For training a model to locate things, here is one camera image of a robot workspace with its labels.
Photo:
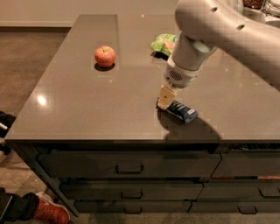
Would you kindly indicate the drawer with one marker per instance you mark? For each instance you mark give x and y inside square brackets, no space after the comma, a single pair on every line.
[145,165]
[240,192]
[133,207]
[254,207]
[248,165]
[132,191]

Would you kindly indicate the brown woven basket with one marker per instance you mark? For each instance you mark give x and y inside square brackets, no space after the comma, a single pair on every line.
[254,4]

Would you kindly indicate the white metal rod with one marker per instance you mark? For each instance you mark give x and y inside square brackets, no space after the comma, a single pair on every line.
[4,127]

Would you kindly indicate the top right drawer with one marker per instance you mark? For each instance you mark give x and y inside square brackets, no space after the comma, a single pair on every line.
[248,165]

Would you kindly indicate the top left drawer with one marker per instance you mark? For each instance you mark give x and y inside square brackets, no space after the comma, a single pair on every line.
[145,165]

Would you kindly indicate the dark trouser leg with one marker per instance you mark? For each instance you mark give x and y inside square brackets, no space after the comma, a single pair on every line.
[17,208]

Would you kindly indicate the red apple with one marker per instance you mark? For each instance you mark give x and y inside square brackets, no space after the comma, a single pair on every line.
[105,56]

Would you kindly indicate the red sneaker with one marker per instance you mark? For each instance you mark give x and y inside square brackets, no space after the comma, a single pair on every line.
[49,211]

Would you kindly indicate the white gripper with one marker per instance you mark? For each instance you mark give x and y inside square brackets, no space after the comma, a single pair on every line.
[180,76]

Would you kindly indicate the middle left drawer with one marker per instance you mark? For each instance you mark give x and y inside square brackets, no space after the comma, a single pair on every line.
[132,191]

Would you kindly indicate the blue rxbar blueberry bar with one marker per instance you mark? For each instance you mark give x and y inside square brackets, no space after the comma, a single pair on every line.
[182,112]

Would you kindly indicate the bottom right drawer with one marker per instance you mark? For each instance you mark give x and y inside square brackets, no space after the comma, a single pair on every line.
[254,207]

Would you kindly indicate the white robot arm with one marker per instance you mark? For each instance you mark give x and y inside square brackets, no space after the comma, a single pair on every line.
[206,25]

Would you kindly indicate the bottom left drawer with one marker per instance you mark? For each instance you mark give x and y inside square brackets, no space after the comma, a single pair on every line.
[133,207]

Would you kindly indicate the middle right drawer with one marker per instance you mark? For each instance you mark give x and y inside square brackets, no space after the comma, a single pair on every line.
[240,192]

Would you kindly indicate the green rice chip bag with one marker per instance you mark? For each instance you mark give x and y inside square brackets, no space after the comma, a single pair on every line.
[164,43]

